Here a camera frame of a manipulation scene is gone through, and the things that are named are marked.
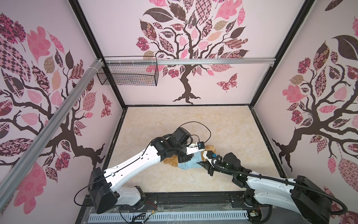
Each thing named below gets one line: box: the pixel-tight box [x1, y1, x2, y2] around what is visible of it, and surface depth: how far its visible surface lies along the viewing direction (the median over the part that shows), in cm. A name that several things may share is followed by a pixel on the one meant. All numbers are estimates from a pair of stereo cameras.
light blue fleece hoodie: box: [178, 151, 204, 170], surface depth 74 cm
